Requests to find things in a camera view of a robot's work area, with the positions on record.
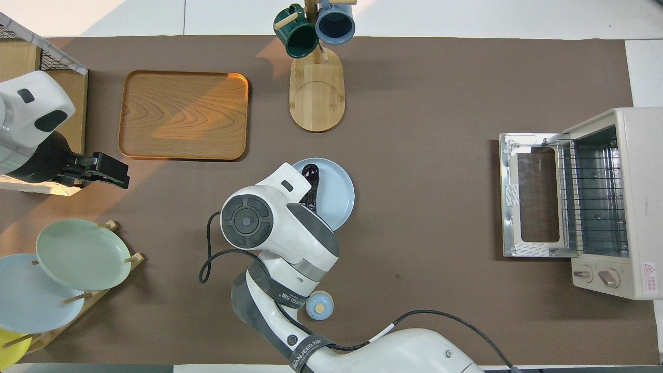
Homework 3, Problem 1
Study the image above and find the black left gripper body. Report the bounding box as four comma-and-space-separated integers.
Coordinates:
54, 152, 130, 179

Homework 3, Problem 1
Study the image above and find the glass oven door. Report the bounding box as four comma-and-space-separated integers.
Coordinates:
499, 133, 573, 258

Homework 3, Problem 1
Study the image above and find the cream toaster oven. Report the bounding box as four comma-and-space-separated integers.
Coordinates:
499, 107, 663, 301

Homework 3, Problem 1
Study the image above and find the pale green plate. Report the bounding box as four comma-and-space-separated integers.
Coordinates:
36, 218, 132, 292

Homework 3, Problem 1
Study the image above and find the wooden plate rack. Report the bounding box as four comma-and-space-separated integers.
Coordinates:
13, 220, 145, 353

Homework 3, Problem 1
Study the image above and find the wooden serving tray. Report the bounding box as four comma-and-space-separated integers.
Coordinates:
118, 70, 250, 161

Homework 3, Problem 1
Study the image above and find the light blue racked plate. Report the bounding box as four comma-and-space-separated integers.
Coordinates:
0, 253, 86, 334

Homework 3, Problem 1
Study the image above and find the wooden two-tier shelf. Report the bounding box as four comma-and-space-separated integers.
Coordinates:
0, 39, 89, 196

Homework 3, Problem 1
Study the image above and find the yellow plate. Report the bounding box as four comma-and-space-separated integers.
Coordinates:
0, 328, 33, 371

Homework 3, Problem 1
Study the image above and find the wooden mug tree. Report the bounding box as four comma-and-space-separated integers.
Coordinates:
273, 0, 358, 133

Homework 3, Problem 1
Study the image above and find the dark green mug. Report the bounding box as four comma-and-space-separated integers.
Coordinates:
273, 4, 320, 59

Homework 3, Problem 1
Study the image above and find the blue lid with wooden knob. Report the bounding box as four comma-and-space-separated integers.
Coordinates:
305, 291, 334, 321

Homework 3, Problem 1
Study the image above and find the blue mug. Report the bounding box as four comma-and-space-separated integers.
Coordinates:
315, 0, 356, 46

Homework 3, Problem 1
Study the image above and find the brown table mat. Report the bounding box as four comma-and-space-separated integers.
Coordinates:
0, 35, 661, 366

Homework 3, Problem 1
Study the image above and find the black wire basket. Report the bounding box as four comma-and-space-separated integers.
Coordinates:
0, 23, 70, 72

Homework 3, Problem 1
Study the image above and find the metal oven wire rack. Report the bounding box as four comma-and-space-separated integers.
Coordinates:
557, 140, 630, 252

